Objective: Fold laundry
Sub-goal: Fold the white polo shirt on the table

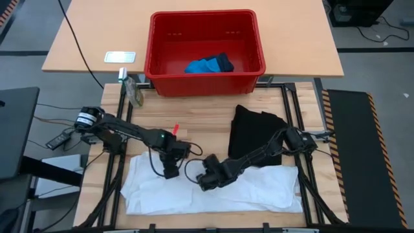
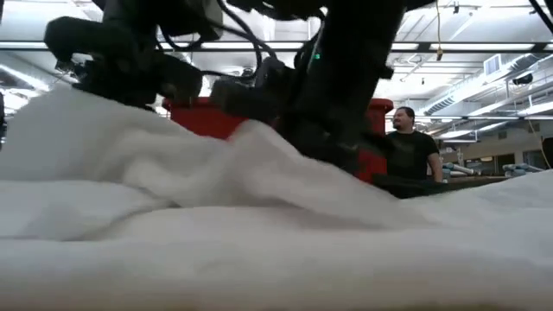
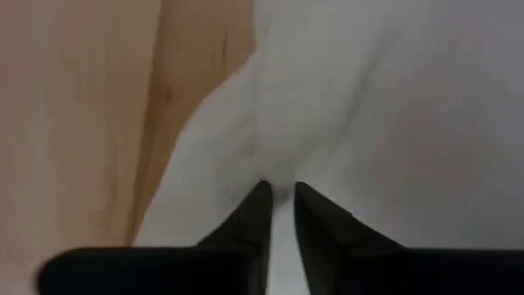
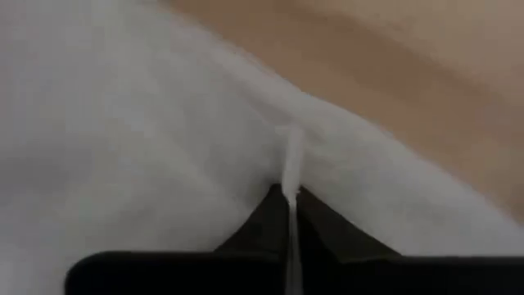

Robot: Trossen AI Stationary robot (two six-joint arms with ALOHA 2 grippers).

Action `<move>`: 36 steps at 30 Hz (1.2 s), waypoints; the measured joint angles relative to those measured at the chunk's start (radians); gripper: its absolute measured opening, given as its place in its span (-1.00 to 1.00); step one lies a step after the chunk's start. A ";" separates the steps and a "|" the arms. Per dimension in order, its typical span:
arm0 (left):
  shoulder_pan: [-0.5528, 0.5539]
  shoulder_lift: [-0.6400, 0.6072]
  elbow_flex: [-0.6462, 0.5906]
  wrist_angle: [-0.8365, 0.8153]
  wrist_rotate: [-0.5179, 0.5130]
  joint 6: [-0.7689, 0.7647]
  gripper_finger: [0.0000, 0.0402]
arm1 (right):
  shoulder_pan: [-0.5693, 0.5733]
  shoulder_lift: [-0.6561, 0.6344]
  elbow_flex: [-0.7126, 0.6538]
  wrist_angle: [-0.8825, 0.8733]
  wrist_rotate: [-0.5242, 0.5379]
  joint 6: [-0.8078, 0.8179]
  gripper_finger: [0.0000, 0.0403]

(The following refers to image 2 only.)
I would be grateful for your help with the white t-shirt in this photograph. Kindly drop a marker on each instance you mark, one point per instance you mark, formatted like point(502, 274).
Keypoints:
point(216, 242)

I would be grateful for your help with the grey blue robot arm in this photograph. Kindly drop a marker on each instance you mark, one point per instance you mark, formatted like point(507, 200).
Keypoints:
point(462, 169)
point(523, 169)

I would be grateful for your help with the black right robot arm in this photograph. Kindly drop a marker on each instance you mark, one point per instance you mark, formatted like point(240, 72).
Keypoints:
point(354, 39)

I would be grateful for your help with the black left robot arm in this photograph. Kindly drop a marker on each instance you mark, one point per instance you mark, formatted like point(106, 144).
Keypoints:
point(164, 17)

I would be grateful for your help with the red plastic laundry basket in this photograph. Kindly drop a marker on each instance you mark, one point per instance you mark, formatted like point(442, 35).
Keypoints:
point(203, 121)

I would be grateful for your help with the person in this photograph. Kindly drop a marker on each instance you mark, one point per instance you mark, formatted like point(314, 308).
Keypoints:
point(410, 151)

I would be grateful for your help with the beige wooden desk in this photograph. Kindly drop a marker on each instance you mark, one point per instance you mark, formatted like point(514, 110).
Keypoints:
point(475, 178)

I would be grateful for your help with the black ceiling speaker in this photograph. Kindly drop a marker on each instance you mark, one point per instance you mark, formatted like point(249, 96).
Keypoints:
point(523, 79)

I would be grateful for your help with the overhead linear light bar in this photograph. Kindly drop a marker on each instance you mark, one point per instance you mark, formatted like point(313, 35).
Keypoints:
point(541, 46)

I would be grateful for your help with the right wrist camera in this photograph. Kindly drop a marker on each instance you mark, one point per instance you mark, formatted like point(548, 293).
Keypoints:
point(255, 97)

